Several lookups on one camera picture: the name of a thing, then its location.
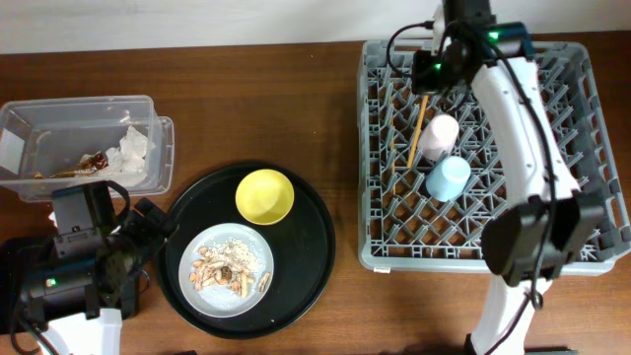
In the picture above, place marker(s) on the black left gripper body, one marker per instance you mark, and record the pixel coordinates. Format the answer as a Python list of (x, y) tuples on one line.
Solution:
[(149, 223)]

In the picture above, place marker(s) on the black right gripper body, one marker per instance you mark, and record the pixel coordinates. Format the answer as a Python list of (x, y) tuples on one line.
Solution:
[(434, 72)]

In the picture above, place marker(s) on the wooden chopstick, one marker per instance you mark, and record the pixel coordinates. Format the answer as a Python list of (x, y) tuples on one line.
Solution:
[(417, 132), (392, 145)]

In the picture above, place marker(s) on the pink cup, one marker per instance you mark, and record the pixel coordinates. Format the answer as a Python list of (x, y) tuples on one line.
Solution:
[(439, 137)]

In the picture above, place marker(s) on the white tissue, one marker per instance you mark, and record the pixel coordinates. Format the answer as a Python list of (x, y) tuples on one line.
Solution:
[(128, 157)]

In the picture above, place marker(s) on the gold snack wrapper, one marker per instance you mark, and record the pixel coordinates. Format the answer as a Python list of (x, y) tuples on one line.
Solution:
[(87, 165)]

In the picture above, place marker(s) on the food scraps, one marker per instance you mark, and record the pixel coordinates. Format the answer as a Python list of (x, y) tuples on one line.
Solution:
[(232, 265)]

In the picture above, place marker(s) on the grey plate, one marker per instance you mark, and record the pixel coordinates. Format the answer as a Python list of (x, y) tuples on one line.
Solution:
[(217, 301)]

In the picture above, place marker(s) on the blue cup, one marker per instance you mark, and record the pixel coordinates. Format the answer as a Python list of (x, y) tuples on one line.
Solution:
[(448, 179)]

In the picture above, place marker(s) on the yellow bowl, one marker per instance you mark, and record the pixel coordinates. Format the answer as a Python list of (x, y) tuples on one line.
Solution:
[(265, 197)]

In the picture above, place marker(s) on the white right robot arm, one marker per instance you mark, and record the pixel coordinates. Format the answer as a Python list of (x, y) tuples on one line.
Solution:
[(548, 218)]

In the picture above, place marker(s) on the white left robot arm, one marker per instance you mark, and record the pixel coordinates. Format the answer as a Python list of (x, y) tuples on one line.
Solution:
[(71, 296)]

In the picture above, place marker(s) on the clear plastic waste bin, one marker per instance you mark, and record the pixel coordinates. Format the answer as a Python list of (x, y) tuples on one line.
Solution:
[(41, 138)]

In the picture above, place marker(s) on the black round tray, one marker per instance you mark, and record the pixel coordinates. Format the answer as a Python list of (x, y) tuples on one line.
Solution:
[(302, 244)]

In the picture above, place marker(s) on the black rectangular bin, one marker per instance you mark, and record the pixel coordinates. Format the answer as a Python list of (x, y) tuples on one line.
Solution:
[(14, 256)]

